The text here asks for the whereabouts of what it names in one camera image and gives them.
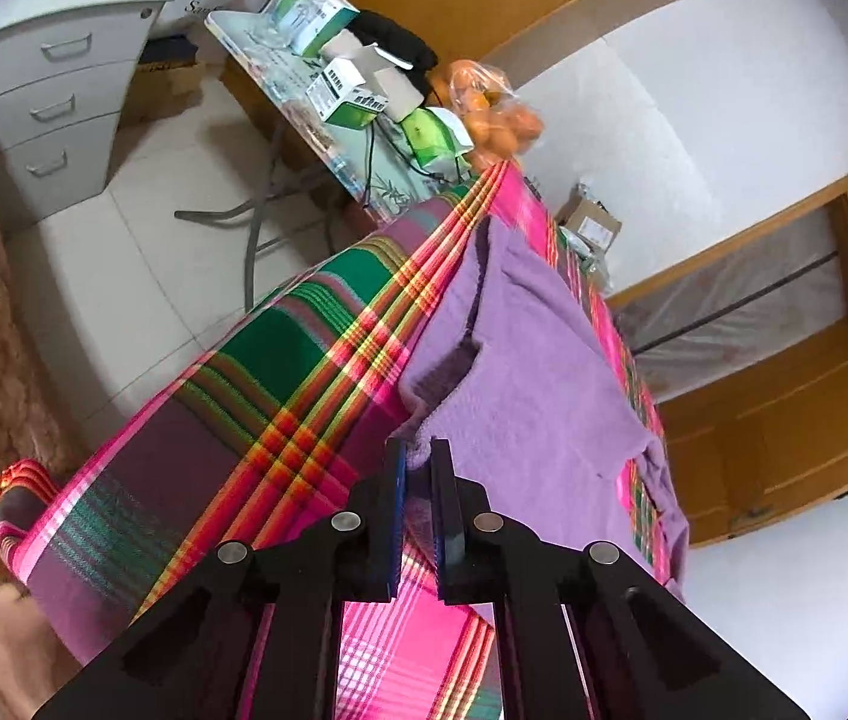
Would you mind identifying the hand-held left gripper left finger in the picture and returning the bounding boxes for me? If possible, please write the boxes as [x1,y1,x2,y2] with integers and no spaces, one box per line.
[34,439,408,720]

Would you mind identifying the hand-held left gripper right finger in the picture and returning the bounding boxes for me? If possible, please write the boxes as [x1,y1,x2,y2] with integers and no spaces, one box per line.
[430,439,811,720]

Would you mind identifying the purple towel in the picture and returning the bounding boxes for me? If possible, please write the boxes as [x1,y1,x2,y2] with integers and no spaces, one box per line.
[390,217,691,601]

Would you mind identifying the pink green plaid bedsheet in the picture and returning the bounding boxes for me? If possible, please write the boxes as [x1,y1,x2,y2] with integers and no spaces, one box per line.
[0,161,684,720]

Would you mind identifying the cardboard box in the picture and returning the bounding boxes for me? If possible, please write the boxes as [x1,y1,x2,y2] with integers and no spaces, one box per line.
[557,184,624,256]

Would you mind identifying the wooden door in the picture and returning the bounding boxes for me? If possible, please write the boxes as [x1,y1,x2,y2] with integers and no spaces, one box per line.
[656,330,848,548]

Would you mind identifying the clear plastic door curtain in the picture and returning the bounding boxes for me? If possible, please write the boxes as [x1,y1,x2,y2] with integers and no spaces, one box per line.
[608,202,848,406]

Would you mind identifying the green snack packet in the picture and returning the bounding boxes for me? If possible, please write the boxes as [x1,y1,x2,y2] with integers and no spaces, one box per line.
[401,106,474,166]

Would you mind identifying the bag of oranges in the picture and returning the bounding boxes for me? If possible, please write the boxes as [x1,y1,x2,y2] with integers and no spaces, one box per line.
[431,60,545,166]

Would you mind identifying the black cloth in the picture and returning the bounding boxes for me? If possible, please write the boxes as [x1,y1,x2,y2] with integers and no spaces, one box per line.
[349,9,440,91]

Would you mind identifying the grey drawer cabinet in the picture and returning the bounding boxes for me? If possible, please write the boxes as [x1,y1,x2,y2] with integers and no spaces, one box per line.
[0,0,178,237]

